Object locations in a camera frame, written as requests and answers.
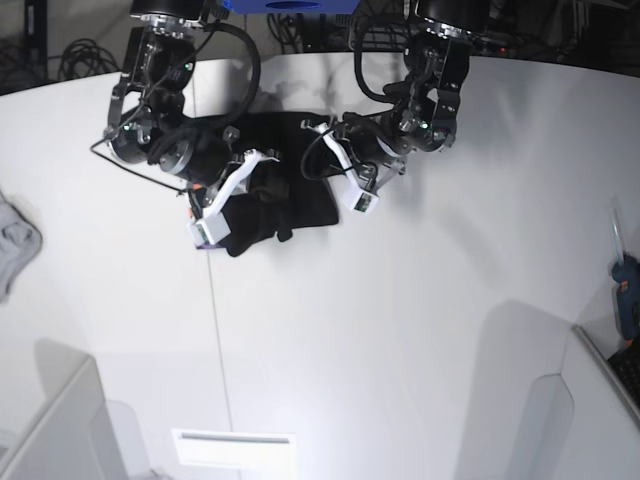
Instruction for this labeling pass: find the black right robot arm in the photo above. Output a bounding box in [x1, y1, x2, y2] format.
[90, 1, 261, 187]

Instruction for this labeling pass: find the white label plate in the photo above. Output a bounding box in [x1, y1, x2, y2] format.
[172, 429, 297, 470]

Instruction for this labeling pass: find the grey cloth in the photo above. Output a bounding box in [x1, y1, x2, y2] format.
[1, 195, 43, 303]

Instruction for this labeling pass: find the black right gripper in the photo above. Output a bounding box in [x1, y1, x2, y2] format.
[159, 134, 234, 187]

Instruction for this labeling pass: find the blue glue gun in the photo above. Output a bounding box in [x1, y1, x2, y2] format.
[610, 253, 639, 341]

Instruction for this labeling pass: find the black keyboard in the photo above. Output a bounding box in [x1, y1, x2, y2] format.
[608, 342, 640, 405]

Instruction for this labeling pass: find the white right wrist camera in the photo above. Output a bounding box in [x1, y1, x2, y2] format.
[187, 149, 279, 250]

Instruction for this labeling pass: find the black T-shirt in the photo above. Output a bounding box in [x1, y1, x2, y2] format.
[197, 110, 342, 259]

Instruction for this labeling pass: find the blue box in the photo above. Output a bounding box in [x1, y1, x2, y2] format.
[221, 0, 360, 14]

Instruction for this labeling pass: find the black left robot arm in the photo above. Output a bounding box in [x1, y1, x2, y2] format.
[339, 1, 490, 167]

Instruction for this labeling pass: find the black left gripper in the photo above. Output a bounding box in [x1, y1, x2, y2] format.
[339, 122, 408, 173]

